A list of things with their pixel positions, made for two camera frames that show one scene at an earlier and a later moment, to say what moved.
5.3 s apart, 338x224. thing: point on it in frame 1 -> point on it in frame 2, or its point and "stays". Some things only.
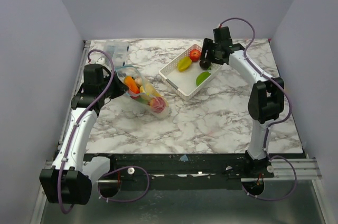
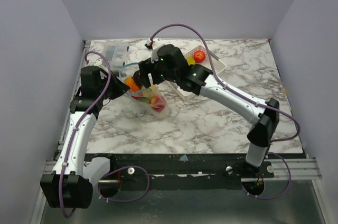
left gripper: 121,88 stays
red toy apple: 157,104 stays
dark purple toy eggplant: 205,64 -> 137,77
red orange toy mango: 131,83 stays
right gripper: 208,50 -> 144,69
